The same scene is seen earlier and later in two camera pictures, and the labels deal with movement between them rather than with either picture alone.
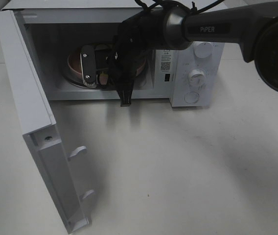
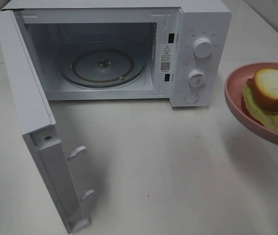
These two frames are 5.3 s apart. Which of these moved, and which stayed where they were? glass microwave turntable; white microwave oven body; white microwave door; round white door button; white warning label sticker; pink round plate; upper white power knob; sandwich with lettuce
Moved: sandwich with lettuce; glass microwave turntable; pink round plate
Stayed: round white door button; white microwave oven body; upper white power knob; white microwave door; white warning label sticker
